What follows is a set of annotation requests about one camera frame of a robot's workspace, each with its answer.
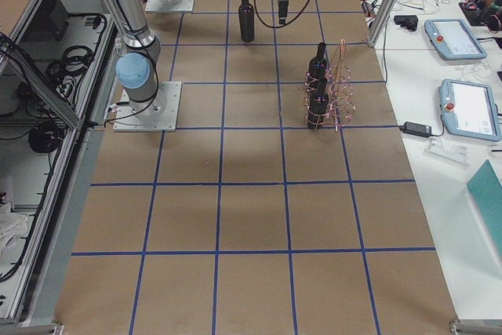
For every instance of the teach pendant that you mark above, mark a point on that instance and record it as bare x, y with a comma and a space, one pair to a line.
469, 110
453, 39

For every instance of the black power adapter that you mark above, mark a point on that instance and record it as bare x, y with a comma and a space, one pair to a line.
416, 129

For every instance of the dark wine bottle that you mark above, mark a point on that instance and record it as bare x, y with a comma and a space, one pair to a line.
318, 104
246, 21
318, 64

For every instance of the teal folder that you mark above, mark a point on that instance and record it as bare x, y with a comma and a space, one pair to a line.
485, 189

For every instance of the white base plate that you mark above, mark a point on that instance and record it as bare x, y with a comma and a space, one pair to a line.
169, 6
160, 115

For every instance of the teach pendant far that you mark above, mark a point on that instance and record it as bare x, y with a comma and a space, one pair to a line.
453, 39

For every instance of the copper wire bottle basket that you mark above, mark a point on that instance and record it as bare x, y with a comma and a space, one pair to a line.
340, 107

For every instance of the crumpled white cloth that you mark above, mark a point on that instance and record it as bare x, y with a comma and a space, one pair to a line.
13, 226

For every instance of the teach pendant near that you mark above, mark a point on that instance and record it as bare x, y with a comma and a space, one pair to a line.
469, 110

